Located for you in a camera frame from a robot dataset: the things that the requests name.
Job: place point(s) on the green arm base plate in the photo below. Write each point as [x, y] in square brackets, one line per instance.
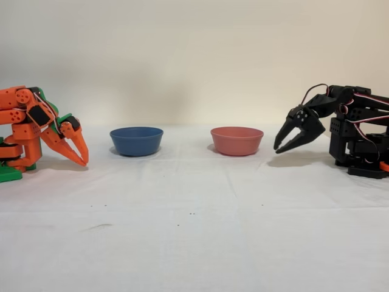
[9, 175]

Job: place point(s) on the orange clamp piece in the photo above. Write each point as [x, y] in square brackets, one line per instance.
[385, 166]

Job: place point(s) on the green and orange gripper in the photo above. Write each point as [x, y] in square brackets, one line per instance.
[67, 131]

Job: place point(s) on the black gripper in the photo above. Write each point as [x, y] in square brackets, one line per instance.
[307, 122]

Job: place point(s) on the white tablecloth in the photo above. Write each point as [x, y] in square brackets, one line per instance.
[152, 243]

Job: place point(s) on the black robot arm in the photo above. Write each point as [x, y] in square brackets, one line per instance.
[337, 127]

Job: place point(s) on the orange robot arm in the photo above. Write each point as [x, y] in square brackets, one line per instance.
[28, 130]

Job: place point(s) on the pink bowl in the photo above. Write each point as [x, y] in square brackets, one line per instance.
[237, 143]

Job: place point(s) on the blue bowl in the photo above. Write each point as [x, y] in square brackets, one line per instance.
[136, 143]

